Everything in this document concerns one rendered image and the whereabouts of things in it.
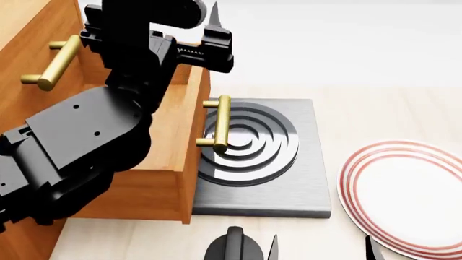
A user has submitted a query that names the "grey square stove plate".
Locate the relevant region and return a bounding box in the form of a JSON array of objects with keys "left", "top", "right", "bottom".
[{"left": 191, "top": 97, "right": 333, "bottom": 219}]

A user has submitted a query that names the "dark ringed stove burner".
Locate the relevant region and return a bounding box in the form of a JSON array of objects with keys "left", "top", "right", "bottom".
[{"left": 197, "top": 101, "right": 301, "bottom": 189}]

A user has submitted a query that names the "wooden cabinet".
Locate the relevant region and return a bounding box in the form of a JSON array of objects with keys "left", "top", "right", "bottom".
[{"left": 0, "top": 0, "right": 113, "bottom": 260}]

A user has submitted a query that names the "gold handle of open drawer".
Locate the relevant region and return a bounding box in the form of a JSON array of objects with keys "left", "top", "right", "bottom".
[{"left": 196, "top": 94, "right": 232, "bottom": 155}]

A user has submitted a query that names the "white plate with red rings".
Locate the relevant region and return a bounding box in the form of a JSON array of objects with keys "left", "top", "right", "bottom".
[{"left": 336, "top": 139, "right": 462, "bottom": 259}]

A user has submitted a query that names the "gold handle of closed drawer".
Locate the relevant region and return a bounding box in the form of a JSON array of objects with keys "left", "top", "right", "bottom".
[{"left": 19, "top": 34, "right": 82, "bottom": 92}]

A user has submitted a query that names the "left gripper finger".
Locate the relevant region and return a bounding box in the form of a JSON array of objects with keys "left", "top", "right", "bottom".
[
  {"left": 201, "top": 0, "right": 235, "bottom": 74},
  {"left": 79, "top": 3, "right": 110, "bottom": 69}
]

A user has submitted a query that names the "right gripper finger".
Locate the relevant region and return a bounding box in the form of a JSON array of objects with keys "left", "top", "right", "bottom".
[
  {"left": 266, "top": 233, "right": 279, "bottom": 260},
  {"left": 365, "top": 234, "right": 385, "bottom": 260}
]

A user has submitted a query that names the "closed wooden drawer front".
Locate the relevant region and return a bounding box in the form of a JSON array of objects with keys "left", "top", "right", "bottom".
[{"left": 0, "top": 0, "right": 111, "bottom": 131}]

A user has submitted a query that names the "open wooden drawer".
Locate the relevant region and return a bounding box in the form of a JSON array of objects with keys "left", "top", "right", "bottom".
[{"left": 70, "top": 40, "right": 212, "bottom": 225}]

